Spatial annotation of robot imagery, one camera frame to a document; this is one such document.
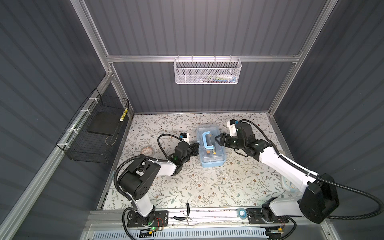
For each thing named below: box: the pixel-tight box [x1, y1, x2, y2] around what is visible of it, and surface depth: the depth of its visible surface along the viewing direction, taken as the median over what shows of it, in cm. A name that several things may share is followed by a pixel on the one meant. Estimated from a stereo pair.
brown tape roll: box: [141, 146, 154, 157], surface depth 101 cm
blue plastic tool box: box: [197, 123, 227, 168], surface depth 90 cm
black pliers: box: [173, 202, 193, 225], surface depth 75 cm
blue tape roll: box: [236, 207, 248, 220], surface depth 77 cm
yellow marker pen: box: [119, 107, 128, 122], surface depth 83 cm
